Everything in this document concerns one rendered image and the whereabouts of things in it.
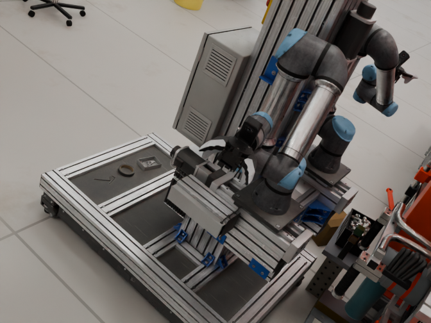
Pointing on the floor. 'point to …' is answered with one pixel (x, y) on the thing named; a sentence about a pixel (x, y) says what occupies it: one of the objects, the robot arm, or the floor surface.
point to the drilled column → (324, 277)
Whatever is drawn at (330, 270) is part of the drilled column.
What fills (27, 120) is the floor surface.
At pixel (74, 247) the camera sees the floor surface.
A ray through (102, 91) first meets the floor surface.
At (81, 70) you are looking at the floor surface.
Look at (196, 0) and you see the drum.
